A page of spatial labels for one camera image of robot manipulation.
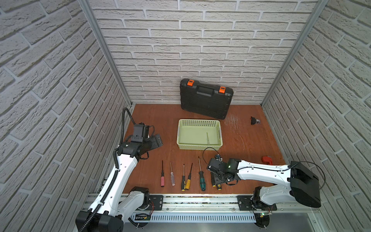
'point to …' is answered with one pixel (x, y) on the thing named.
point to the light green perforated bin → (192, 134)
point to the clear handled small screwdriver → (208, 141)
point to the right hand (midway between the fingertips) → (220, 178)
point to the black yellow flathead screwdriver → (183, 183)
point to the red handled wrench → (268, 159)
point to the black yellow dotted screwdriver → (219, 186)
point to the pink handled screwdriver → (162, 179)
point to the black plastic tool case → (204, 99)
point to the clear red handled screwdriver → (172, 177)
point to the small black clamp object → (254, 121)
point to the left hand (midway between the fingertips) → (156, 138)
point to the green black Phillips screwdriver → (202, 182)
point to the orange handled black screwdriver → (188, 181)
